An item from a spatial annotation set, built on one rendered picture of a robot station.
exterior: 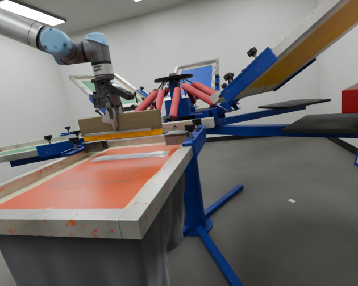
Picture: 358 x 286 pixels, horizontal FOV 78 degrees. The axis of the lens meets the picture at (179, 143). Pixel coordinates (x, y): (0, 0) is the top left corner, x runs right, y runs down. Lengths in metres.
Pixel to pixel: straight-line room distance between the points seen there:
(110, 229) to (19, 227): 0.21
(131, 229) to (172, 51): 4.99
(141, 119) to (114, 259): 0.49
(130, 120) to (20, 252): 0.52
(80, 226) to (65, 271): 0.28
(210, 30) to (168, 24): 0.93
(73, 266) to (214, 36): 4.86
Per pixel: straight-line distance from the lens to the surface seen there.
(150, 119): 0.85
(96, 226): 0.44
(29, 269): 0.81
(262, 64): 1.06
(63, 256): 0.69
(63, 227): 0.49
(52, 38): 0.80
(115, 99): 0.91
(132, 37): 5.64
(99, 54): 0.92
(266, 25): 5.18
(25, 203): 0.75
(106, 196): 0.61
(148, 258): 0.61
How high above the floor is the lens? 1.18
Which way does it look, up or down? 12 degrees down
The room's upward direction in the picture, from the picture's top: 9 degrees counter-clockwise
